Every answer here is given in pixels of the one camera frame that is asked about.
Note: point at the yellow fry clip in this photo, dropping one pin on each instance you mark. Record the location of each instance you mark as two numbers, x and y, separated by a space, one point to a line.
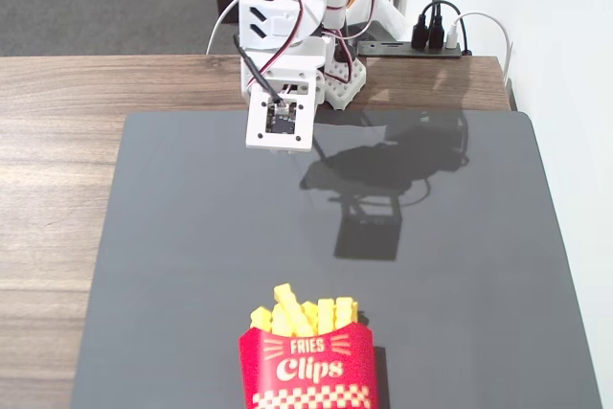
260 318
310 317
288 306
346 312
326 315

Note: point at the black power strip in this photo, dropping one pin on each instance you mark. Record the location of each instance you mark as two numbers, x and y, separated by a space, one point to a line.
383 49

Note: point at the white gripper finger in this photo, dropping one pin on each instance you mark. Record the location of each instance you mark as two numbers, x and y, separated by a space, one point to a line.
283 151

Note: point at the red fries clips box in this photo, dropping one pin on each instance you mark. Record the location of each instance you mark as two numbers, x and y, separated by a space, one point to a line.
311 370

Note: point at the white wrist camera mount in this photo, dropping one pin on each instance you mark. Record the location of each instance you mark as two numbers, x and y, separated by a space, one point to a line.
256 117

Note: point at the grey desk mat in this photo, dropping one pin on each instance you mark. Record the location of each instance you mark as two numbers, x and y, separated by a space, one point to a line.
215 236

